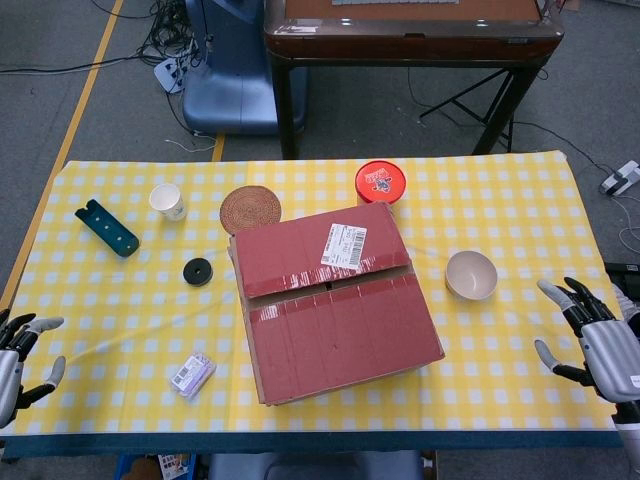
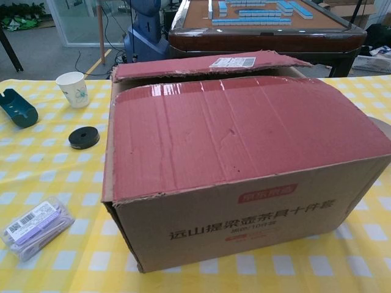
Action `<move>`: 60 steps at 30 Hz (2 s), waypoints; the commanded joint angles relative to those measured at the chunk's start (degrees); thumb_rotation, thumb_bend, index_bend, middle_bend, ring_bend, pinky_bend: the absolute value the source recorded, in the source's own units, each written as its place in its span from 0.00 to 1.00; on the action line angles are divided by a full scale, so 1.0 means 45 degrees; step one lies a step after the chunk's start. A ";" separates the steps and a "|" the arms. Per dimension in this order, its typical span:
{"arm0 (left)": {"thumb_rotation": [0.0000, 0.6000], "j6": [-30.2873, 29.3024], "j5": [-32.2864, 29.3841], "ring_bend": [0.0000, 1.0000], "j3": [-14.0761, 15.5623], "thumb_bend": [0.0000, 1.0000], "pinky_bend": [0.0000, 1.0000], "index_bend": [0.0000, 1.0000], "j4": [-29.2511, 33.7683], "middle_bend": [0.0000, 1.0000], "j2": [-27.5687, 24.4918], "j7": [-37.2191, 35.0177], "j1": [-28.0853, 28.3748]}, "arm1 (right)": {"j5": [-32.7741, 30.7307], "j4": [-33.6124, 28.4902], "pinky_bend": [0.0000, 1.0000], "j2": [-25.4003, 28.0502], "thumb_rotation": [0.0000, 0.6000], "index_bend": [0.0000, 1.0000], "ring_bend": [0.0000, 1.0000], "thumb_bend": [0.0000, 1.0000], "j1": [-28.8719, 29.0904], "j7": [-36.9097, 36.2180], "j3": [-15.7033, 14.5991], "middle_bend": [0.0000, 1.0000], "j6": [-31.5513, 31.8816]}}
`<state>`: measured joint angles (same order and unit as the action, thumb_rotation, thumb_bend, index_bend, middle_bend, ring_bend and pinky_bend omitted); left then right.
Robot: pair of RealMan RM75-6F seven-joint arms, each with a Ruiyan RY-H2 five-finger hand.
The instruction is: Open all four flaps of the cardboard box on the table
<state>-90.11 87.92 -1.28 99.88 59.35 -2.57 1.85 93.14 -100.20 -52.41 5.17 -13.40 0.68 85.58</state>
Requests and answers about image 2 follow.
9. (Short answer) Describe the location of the red and brown cardboard box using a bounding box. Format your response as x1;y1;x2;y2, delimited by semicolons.
100;49;391;275

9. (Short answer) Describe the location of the glass partition panel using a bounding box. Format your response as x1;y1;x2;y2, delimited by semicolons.
48;0;132;48

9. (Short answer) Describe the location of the stacked mahjong tile block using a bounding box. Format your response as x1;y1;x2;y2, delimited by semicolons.
218;0;276;9

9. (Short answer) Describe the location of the small purple white packet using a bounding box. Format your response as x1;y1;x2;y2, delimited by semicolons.
0;196;76;262

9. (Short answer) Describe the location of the short mahjong tile row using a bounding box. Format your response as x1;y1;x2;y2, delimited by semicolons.
238;10;282;18

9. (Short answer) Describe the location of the black round disc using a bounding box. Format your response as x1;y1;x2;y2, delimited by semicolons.
68;126;101;151

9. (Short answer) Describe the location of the yellow white checked tablecloth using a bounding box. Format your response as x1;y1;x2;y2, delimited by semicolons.
0;74;391;293

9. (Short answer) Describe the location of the white paper cup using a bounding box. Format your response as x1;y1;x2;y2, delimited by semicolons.
55;71;92;109

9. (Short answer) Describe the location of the slanted mahjong tile row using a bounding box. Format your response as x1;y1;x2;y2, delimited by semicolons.
276;0;314;20

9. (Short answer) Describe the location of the long mahjong tile row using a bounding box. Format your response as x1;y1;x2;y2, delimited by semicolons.
212;18;292;26

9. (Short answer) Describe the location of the thin wooden pole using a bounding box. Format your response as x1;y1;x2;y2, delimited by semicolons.
98;0;106;65

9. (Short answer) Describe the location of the blue machine base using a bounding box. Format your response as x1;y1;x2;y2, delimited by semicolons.
123;0;170;60

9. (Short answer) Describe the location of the black bag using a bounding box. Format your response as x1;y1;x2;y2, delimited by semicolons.
365;23;391;57

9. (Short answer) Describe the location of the white plastic basket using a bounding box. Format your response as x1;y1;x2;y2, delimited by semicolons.
351;54;391;74

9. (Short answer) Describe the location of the black table leg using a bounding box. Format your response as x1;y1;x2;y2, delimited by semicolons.
0;29;24;73

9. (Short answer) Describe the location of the dark wooden mahjong table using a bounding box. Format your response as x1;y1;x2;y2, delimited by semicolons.
167;0;368;79

